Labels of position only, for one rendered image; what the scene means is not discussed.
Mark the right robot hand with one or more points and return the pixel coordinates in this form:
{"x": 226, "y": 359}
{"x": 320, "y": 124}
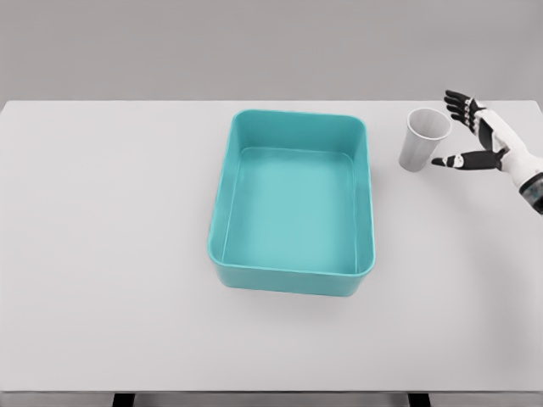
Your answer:
{"x": 490, "y": 135}

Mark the white paper cup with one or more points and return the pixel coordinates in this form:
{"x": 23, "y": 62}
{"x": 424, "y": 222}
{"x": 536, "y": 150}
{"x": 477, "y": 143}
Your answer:
{"x": 420, "y": 142}

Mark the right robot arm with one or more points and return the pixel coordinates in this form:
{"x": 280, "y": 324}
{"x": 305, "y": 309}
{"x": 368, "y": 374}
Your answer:
{"x": 526, "y": 163}

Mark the teal plastic basket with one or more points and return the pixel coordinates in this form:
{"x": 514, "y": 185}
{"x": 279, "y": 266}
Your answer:
{"x": 292, "y": 203}

